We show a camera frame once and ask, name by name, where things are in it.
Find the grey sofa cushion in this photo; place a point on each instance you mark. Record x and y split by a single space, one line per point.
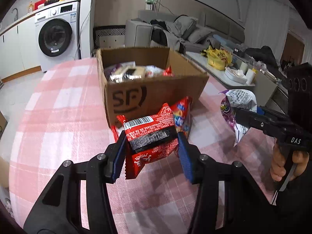
185 25

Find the red snack packet black label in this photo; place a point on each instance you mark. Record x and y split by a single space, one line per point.
147 139

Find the purple candy bag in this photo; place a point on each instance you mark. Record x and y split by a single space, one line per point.
233 101

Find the yellow plastic bag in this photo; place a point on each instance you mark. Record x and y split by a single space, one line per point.
218 59

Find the red box on counter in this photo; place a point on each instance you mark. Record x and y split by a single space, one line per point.
39 4

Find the white tray on table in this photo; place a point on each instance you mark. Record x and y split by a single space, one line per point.
236 75

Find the pink plaid tablecloth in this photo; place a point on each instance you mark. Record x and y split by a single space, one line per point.
65 120

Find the clear cracker pack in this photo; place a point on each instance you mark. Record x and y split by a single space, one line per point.
126 73

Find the white noodle snack bag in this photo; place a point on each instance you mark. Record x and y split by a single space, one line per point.
153 71

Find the dark clothes on sofa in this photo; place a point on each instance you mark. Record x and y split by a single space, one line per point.
160 36

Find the red corn chip bag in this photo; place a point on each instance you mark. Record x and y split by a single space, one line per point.
181 112

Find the grey sofa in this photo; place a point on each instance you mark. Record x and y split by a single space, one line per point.
212 28

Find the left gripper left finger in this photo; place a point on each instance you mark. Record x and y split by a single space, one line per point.
57 209

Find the white kitchen cabinet counter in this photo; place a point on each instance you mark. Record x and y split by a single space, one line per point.
19 49

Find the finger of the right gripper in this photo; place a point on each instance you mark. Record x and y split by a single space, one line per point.
252 119
270 115

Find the white washing machine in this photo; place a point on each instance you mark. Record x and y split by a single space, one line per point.
57 34

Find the white wall power strip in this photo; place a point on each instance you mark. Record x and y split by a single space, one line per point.
151 5

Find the yellow oil bottle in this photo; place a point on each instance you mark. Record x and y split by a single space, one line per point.
30 8

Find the black kitchen faucet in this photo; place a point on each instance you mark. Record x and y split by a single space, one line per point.
16 14

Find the small red snack packet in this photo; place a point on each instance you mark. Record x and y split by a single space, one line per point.
168 72

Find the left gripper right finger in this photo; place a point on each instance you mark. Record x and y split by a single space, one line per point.
228 200

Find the cardboard box on floor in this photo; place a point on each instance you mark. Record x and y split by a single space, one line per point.
3 124

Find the patterned floor panel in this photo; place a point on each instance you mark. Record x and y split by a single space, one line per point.
111 36

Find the white coffee table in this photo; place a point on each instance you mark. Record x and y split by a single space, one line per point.
217 74

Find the brown cardboard SF box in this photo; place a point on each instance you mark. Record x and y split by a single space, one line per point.
142 97

